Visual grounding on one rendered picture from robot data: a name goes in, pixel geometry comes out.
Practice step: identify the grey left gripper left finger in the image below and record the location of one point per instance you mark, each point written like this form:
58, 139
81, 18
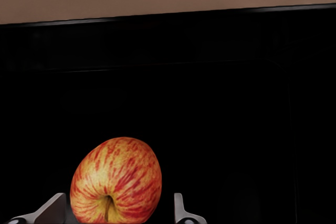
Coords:
50, 211

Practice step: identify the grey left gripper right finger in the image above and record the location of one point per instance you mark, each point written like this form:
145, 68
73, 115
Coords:
179, 208

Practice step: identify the red and yellow apple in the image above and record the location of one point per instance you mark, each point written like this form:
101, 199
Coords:
118, 182

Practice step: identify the black tray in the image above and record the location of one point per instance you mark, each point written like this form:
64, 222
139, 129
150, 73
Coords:
199, 98

